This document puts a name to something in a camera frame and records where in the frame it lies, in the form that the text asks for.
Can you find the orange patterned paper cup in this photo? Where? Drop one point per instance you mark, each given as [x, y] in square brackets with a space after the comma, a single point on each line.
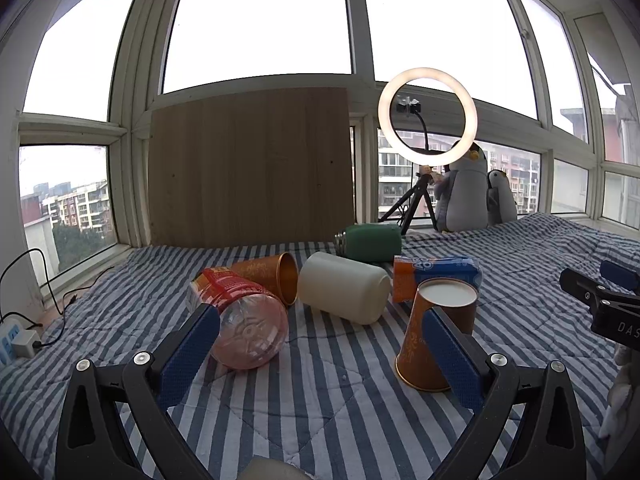
[428, 347]

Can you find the wooden board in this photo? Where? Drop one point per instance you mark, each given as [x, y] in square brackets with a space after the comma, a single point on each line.
[260, 167]

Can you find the small grey penguin plush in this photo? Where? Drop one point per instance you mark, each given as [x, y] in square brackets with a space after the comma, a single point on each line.
[500, 200]

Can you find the large grey penguin plush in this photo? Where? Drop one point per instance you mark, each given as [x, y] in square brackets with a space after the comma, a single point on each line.
[461, 193]

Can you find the white plastic cup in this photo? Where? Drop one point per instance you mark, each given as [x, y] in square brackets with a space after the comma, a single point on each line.
[349, 289]

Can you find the white power strip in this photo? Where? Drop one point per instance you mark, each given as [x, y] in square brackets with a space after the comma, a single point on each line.
[16, 341]

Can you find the striped blue white quilt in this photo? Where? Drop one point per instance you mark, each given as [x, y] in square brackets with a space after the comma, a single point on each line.
[330, 402]

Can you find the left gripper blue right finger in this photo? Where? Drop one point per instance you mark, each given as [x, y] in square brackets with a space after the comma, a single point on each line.
[548, 443]

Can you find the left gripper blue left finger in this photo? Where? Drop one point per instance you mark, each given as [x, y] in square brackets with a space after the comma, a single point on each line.
[92, 441]

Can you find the black tripod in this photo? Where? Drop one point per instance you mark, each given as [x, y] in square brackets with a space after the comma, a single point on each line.
[408, 204]

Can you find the red clear plastic bottle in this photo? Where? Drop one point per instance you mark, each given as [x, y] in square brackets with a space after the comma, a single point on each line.
[253, 322]

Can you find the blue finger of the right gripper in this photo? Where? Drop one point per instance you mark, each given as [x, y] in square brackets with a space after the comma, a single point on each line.
[621, 276]
[584, 289]

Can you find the phone holder clamp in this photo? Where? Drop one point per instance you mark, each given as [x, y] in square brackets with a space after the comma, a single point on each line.
[411, 106]

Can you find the green metal flask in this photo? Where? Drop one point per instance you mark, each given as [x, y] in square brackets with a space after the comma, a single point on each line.
[369, 242]

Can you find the ring light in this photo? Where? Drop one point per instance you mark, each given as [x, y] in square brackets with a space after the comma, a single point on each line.
[470, 117]

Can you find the right gloved hand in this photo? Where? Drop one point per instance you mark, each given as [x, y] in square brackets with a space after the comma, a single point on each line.
[620, 394]

